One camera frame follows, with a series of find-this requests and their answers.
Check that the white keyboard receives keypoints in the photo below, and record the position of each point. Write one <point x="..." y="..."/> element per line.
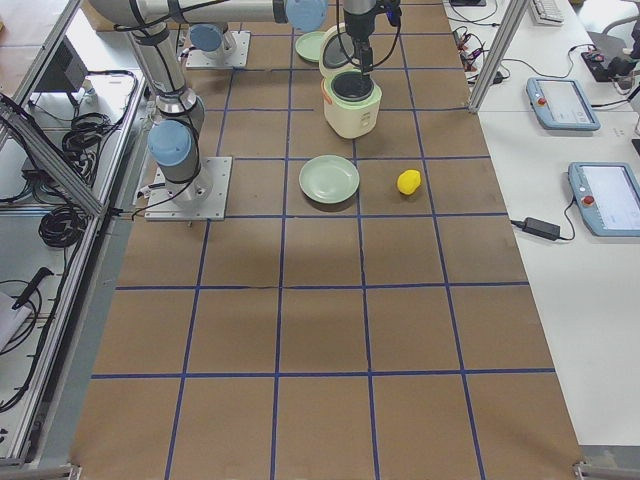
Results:
<point x="546" y="12"/>

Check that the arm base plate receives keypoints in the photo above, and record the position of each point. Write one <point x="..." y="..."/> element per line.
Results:
<point x="205" y="198"/>
<point x="231" y="54"/>

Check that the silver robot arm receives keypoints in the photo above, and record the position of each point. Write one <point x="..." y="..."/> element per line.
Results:
<point x="213" y="40"/>
<point x="266" y="116"/>

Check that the far teach pendant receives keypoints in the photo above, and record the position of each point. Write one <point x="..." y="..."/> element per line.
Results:
<point x="561" y="104"/>

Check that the black power brick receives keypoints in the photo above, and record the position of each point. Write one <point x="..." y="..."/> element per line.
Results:
<point x="541" y="229"/>

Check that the yellow toy bell pepper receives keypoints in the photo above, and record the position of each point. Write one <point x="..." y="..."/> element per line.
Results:
<point x="408" y="182"/>

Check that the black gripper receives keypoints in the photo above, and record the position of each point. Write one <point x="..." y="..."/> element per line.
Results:
<point x="357" y="24"/>

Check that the near teach pendant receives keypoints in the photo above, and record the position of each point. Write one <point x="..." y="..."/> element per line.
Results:
<point x="607" y="195"/>

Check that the white rice cooker orange handle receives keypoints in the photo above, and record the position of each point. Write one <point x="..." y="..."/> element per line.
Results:
<point x="351" y="101"/>

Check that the green plate near arm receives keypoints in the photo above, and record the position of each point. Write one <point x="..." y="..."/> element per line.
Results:
<point x="329" y="179"/>
<point x="308" y="46"/>

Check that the teach pendant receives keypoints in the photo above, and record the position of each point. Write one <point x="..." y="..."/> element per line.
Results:
<point x="561" y="104"/>
<point x="607" y="195"/>

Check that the aluminium frame post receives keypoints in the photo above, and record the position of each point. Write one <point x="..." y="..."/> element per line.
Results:
<point x="500" y="44"/>

